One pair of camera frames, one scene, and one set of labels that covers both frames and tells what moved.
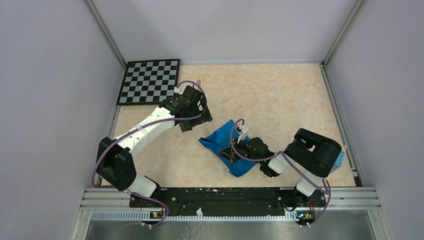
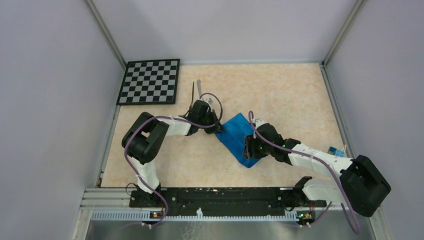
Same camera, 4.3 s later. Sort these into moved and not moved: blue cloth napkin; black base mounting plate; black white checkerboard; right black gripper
Moved: blue cloth napkin; right black gripper
Not moved: black base mounting plate; black white checkerboard
